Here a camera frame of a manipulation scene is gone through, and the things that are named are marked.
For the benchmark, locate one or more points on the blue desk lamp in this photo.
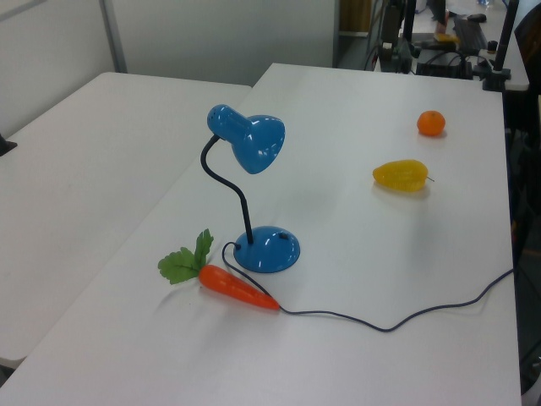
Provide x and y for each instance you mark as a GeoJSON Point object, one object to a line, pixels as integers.
{"type": "Point", "coordinates": [258, 144]}

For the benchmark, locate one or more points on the orange toy carrot green leaves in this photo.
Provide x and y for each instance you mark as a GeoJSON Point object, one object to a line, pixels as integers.
{"type": "Point", "coordinates": [228, 287]}

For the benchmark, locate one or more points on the yellow toy starfruit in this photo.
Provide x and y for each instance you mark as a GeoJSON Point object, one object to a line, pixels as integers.
{"type": "Point", "coordinates": [401, 174]}

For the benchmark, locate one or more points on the orange toy tangerine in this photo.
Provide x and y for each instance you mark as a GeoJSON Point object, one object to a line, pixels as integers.
{"type": "Point", "coordinates": [431, 123]}

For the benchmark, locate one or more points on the white side table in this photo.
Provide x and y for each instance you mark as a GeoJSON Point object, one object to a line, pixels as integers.
{"type": "Point", "coordinates": [84, 169]}

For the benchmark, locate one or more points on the black equipment box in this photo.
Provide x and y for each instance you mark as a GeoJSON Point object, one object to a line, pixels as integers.
{"type": "Point", "coordinates": [444, 65]}

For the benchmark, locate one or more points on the black upright stand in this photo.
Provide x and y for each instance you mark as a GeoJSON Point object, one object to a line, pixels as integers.
{"type": "Point", "coordinates": [409, 21]}

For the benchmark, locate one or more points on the small yellow object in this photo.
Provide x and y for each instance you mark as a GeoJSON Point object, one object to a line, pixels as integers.
{"type": "Point", "coordinates": [446, 38]}

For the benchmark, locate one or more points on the black computer keyboard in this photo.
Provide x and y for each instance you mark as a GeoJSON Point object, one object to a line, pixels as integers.
{"type": "Point", "coordinates": [469, 34]}

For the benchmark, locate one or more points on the black computer mouse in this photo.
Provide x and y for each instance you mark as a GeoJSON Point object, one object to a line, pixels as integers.
{"type": "Point", "coordinates": [477, 17]}

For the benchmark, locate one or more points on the grey metal partition post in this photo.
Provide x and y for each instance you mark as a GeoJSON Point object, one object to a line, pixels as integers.
{"type": "Point", "coordinates": [114, 34]}

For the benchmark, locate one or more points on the black camera pole with clamp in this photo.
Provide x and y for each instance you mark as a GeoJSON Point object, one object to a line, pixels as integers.
{"type": "Point", "coordinates": [503, 46]}

